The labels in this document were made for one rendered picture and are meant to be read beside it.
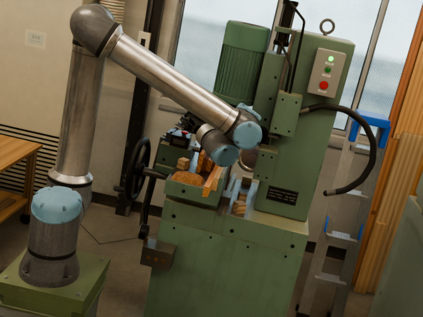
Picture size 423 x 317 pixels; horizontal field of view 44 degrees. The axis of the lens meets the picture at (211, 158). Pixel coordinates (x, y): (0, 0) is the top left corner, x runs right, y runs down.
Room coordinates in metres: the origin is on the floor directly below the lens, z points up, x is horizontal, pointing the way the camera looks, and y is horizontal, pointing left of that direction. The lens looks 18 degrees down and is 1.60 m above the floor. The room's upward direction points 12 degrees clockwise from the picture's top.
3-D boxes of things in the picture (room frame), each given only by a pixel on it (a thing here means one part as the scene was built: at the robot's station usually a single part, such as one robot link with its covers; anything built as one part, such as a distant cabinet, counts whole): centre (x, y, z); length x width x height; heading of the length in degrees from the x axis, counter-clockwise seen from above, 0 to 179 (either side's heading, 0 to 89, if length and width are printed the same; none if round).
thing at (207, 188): (2.04, -0.03, 0.92); 0.62 x 0.02 x 0.04; 174
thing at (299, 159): (2.05, -0.33, 1.16); 0.22 x 0.22 x 0.72; 84
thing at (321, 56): (1.91, -0.34, 1.40); 0.10 x 0.06 x 0.16; 84
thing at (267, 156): (1.90, -0.21, 1.02); 0.09 x 0.07 x 0.12; 174
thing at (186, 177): (1.88, 0.07, 0.91); 0.12 x 0.09 x 0.03; 84
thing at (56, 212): (1.48, 0.44, 0.83); 0.17 x 0.15 x 0.18; 7
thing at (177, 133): (2.13, 0.15, 0.99); 0.13 x 0.11 x 0.06; 174
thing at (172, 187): (2.12, 0.07, 0.87); 0.61 x 0.30 x 0.06; 174
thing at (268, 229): (2.07, -0.16, 0.76); 0.57 x 0.45 x 0.09; 84
